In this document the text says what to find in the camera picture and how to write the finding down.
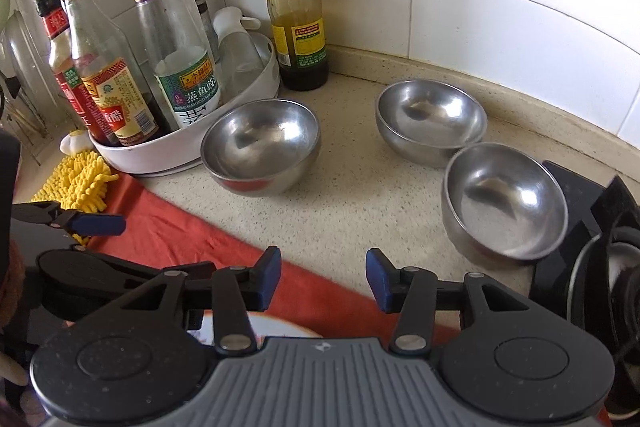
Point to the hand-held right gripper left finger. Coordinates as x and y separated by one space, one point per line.
270 274

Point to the red cap sauce bottle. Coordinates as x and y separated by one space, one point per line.
57 57

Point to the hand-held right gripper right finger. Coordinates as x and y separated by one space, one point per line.
377 279

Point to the yellow chenille mat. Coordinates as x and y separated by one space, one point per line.
80 179

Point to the white garlic bulb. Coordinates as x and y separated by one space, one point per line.
76 142

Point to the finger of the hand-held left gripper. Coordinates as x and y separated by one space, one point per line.
100 224
145 271

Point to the yellow cap vinegar bottle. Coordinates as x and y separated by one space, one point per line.
115 107

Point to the purple label sauce bottle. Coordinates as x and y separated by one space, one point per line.
192 92

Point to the stainless steel bowl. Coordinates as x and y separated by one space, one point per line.
505 202
430 117
260 142

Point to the red cloth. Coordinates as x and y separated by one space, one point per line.
200 237

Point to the white two-tier turntable rack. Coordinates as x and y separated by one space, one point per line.
150 163

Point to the clear squeeze bottle white top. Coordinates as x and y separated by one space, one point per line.
240 49

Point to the black pan support grate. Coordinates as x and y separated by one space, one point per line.
617 207

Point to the small floral rimmed plate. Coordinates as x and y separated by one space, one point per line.
285 331

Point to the black gas stove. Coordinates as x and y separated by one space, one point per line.
555 267

